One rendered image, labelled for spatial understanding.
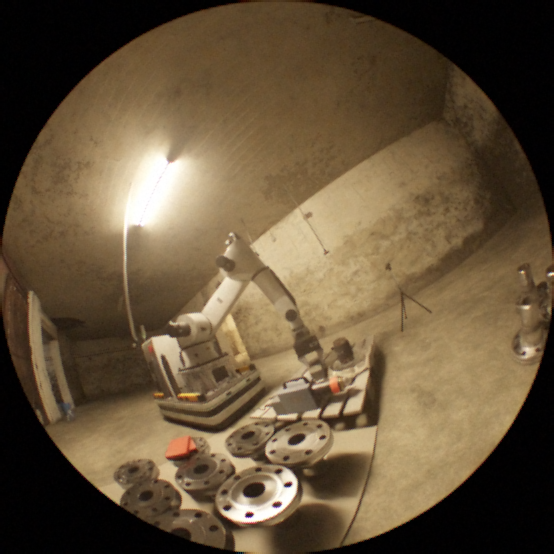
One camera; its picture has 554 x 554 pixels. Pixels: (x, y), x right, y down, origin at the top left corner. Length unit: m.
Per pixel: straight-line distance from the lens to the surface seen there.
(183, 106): 2.30
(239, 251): 1.65
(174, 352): 2.40
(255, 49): 2.37
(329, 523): 0.77
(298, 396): 1.08
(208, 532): 0.62
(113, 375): 10.90
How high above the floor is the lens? 0.71
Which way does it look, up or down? 14 degrees up
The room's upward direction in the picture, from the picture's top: 25 degrees counter-clockwise
